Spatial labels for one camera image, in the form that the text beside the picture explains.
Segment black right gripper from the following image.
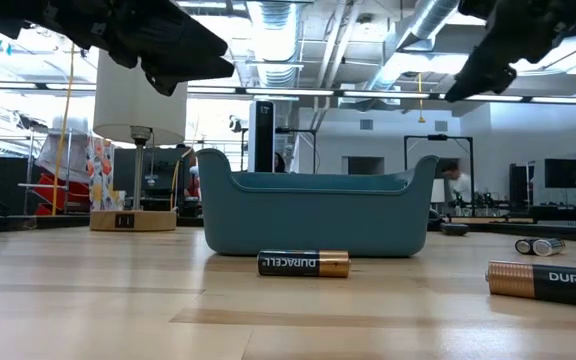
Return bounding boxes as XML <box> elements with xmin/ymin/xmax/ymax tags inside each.
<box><xmin>444</xmin><ymin>0</ymin><xmax>576</xmax><ymax>104</ymax></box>

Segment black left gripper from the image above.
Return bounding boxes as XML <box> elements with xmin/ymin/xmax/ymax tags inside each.
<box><xmin>42</xmin><ymin>0</ymin><xmax>236</xmax><ymax>98</ymax></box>

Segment black copper Duracell battery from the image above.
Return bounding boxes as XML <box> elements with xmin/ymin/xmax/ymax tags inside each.
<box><xmin>257</xmin><ymin>249</ymin><xmax>352</xmax><ymax>279</ymax></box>
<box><xmin>485</xmin><ymin>259</ymin><xmax>576</xmax><ymax>310</ymax></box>

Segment white shade wooden base lamp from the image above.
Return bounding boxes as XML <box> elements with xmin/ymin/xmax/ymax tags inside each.
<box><xmin>89</xmin><ymin>49</ymin><xmax>189</xmax><ymax>233</ymax></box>

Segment yellow pendant plug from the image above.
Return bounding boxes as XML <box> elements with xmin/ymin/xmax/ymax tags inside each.
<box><xmin>416</xmin><ymin>72</ymin><xmax>427</xmax><ymax>125</ymax></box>

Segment ceiling light strip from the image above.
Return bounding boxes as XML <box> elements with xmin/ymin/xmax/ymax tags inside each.
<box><xmin>187</xmin><ymin>87</ymin><xmax>576</xmax><ymax>106</ymax></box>

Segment black cabinet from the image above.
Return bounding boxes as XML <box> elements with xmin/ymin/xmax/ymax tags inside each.
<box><xmin>509</xmin><ymin>163</ymin><xmax>535</xmax><ymax>206</ymax></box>

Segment white and black tower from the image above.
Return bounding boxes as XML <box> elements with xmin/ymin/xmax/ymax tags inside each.
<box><xmin>247</xmin><ymin>100</ymin><xmax>277</xmax><ymax>174</ymax></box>

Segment black monitor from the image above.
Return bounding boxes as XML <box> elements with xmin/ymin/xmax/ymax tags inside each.
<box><xmin>544</xmin><ymin>158</ymin><xmax>576</xmax><ymax>190</ymax></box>

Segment distant black robot arms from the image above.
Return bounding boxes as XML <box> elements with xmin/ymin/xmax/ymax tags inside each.
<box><xmin>447</xmin><ymin>191</ymin><xmax>512</xmax><ymax>217</ymax></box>

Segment small white lampshade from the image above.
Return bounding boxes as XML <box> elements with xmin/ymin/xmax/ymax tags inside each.
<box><xmin>430</xmin><ymin>178</ymin><xmax>447</xmax><ymax>204</ymax></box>

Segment colourful patterned bag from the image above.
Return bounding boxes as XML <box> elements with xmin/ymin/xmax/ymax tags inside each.
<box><xmin>86</xmin><ymin>137</ymin><xmax>127</xmax><ymax>212</ymax></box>

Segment red rack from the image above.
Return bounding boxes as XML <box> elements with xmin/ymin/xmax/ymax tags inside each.
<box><xmin>31</xmin><ymin>172</ymin><xmax>92</xmax><ymax>217</ymax></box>

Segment dark teal plastic bin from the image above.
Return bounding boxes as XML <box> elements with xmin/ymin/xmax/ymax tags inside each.
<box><xmin>196</xmin><ymin>148</ymin><xmax>440</xmax><ymax>259</ymax></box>

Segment smooth silver duct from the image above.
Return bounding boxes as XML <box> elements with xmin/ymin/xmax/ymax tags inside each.
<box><xmin>367</xmin><ymin>0</ymin><xmax>462</xmax><ymax>91</ymax></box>

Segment black frame stand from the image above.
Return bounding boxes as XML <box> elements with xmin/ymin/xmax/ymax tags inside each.
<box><xmin>403</xmin><ymin>133</ymin><xmax>475</xmax><ymax>217</ymax></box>

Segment corrugated silver duct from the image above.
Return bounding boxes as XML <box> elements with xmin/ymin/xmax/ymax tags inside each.
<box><xmin>252</xmin><ymin>0</ymin><xmax>302</xmax><ymax>90</ymax></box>

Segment yellow hanging cord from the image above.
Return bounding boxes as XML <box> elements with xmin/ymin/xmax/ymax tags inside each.
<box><xmin>50</xmin><ymin>42</ymin><xmax>77</xmax><ymax>217</ymax></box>

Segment black metal table frame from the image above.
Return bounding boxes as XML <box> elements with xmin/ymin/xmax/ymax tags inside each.
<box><xmin>0</xmin><ymin>212</ymin><xmax>576</xmax><ymax>245</ymax></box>

